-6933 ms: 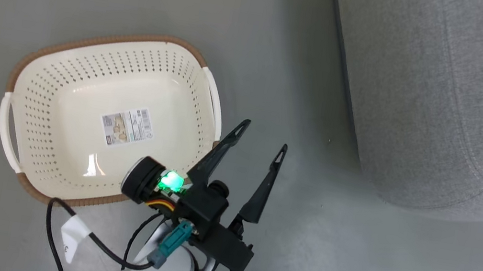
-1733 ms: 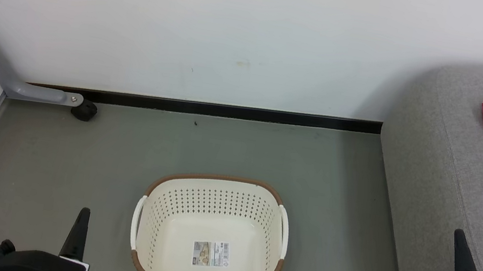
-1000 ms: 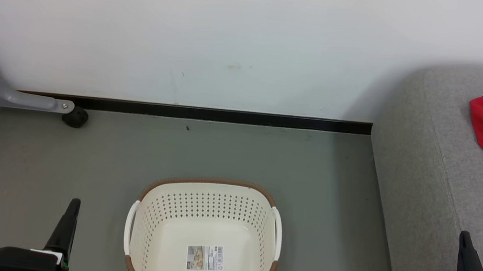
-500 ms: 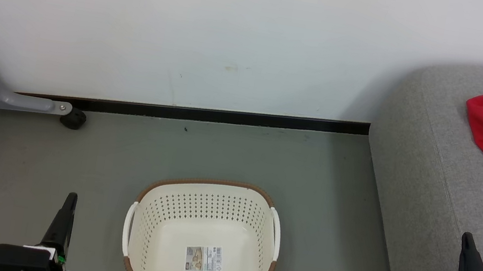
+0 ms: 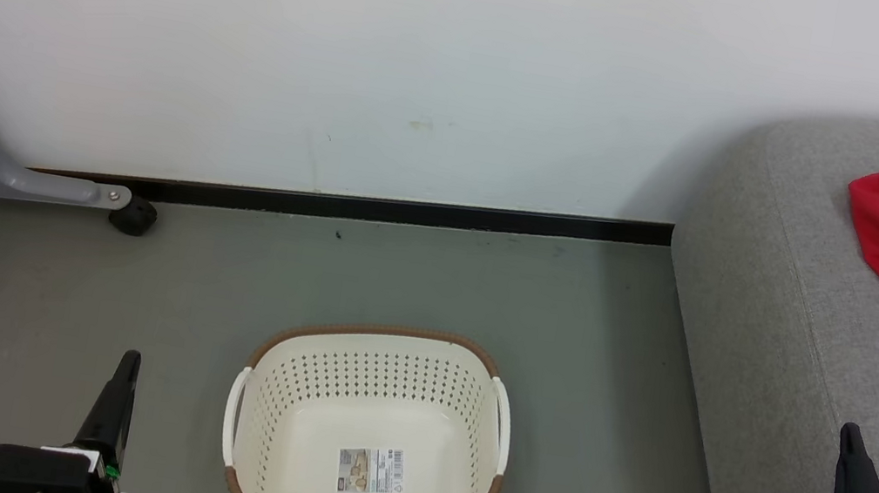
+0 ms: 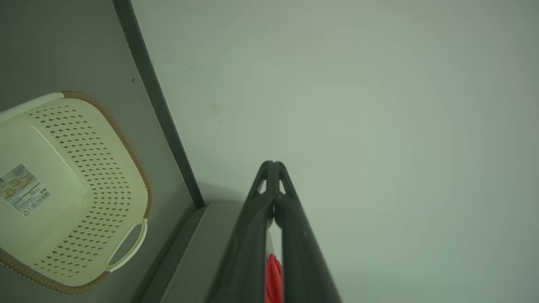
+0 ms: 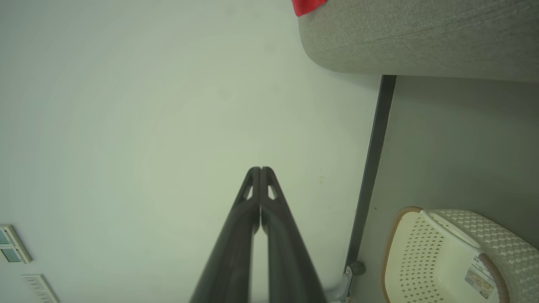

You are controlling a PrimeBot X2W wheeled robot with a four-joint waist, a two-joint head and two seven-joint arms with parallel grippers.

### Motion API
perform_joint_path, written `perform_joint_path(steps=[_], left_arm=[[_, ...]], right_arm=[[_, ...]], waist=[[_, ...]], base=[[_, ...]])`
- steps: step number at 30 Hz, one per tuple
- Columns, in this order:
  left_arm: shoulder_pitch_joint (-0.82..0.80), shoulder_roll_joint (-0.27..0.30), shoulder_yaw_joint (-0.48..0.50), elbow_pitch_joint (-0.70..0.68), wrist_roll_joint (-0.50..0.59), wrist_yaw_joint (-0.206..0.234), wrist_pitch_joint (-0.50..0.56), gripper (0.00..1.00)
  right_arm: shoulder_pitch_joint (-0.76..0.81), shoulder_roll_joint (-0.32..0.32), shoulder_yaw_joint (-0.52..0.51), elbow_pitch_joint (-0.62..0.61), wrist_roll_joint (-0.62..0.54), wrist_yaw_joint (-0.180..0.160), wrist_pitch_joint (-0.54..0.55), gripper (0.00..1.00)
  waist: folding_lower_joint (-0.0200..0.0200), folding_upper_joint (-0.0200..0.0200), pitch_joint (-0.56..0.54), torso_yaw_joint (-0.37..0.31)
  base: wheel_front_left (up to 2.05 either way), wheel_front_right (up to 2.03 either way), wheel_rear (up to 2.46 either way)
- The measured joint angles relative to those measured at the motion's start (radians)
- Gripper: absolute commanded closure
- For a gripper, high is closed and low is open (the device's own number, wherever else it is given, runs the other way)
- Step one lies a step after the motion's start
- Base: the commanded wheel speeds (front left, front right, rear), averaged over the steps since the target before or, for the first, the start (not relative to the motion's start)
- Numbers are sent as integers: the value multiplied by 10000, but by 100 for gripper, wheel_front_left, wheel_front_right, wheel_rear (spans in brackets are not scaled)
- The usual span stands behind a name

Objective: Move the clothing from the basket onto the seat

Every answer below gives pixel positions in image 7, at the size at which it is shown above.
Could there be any white laundry basket brown rim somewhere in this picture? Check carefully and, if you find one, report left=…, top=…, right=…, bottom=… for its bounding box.
left=381, top=206, right=539, bottom=303

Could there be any paper label sticker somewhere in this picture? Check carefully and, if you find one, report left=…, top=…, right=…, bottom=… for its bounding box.
left=464, top=255, right=497, bottom=300

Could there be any white wall switch panel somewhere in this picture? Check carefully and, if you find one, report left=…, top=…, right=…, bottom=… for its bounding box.
left=0, top=224, right=32, bottom=265
left=21, top=274, right=59, bottom=303

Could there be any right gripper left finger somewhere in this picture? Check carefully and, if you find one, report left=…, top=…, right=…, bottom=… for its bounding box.
left=189, top=167, right=261, bottom=303

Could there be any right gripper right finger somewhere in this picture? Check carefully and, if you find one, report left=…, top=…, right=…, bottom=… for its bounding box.
left=261, top=167, right=328, bottom=303

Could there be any grey fabric sofa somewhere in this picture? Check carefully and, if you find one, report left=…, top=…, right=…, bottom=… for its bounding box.
left=298, top=0, right=539, bottom=82

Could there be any red and white sports clothing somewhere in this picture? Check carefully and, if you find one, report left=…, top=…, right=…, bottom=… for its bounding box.
left=291, top=0, right=327, bottom=17

